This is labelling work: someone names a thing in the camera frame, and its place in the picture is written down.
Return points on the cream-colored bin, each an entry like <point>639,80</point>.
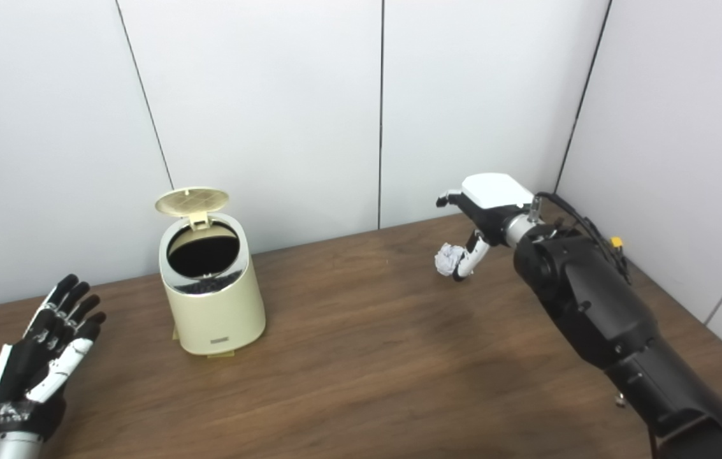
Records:
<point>217,315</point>

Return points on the white paper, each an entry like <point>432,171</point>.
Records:
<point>448,259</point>

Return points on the wide yellow tape piece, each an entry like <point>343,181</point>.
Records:
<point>220,354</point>

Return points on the white and black right hand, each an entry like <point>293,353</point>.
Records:
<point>494,191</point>

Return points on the white and black left hand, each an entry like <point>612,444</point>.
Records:
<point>23,376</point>

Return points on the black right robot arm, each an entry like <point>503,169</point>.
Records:
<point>596,306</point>

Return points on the round cream bin lid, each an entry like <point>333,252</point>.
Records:
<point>192,201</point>

